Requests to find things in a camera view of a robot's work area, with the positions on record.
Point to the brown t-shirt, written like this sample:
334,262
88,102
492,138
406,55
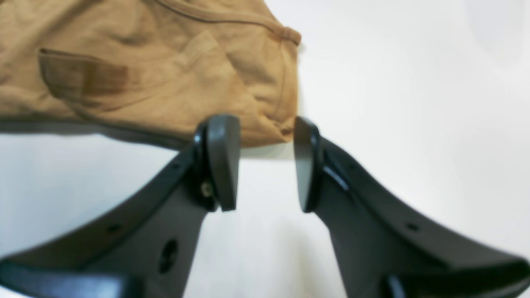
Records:
159,66

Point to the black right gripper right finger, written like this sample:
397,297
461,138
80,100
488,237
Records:
383,247

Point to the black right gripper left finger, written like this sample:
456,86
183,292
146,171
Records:
144,247

